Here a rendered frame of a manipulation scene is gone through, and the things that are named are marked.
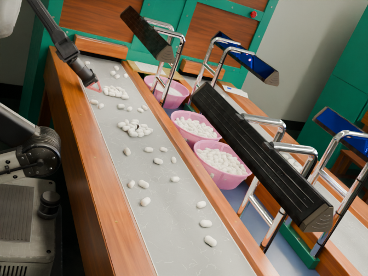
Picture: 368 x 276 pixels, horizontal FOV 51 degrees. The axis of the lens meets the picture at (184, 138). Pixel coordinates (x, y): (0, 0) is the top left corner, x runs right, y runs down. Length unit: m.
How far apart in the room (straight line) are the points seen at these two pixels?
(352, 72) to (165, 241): 3.39
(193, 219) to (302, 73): 3.48
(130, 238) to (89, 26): 1.50
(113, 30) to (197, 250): 1.53
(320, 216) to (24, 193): 1.11
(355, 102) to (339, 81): 0.30
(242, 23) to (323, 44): 2.07
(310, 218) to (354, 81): 3.43
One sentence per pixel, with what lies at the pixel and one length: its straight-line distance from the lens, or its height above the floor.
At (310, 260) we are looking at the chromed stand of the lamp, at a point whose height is 0.70.
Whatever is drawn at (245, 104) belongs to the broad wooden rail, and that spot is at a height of 0.77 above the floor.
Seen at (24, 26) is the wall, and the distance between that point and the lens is 3.18.
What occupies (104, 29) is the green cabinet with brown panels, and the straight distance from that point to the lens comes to 2.33.
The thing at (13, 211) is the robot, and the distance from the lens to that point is 1.51.
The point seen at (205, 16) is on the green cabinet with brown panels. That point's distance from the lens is 2.51.
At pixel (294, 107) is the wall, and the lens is 4.75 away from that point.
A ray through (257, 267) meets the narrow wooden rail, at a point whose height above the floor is 0.76.
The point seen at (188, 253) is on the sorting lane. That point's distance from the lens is 1.13.
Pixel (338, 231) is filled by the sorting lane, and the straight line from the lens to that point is 1.62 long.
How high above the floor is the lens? 1.46
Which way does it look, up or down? 25 degrees down
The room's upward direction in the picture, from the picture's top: 21 degrees clockwise
